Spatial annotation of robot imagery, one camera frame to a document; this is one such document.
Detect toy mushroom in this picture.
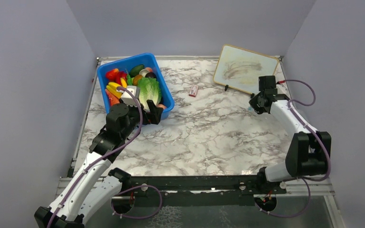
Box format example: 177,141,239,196
139,69,150,77

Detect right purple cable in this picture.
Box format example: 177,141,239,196
255,79,332,219

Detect blue plastic bin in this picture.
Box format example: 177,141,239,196
96,52,175,124

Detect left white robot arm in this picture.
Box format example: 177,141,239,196
34,100,163,228

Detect red toy bell pepper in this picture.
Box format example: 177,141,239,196
105,68,127,85

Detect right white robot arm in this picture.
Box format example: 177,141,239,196
249,76,332,193

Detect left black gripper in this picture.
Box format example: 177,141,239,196
120,97,163,140

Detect brown toy kiwi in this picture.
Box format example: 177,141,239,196
132,74,144,86

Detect green toy chili pepper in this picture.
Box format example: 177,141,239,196
126,74,134,86

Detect toy peach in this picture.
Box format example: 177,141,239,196
156,104,167,110

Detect yellow toy banana bunch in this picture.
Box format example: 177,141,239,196
105,82,126,99

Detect green toy lettuce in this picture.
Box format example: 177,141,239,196
137,77,162,112

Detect orange toy carrot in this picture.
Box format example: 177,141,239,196
105,89,120,107

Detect small whiteboard with wooden frame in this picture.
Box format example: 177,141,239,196
213,44,279,94

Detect green toy avocado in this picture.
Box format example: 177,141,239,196
129,64,145,77

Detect dark purple toy eggplant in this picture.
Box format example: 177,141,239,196
145,72,157,79

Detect small red white box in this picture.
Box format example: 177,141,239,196
189,85,199,97

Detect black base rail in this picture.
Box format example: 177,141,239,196
108,168,286,207

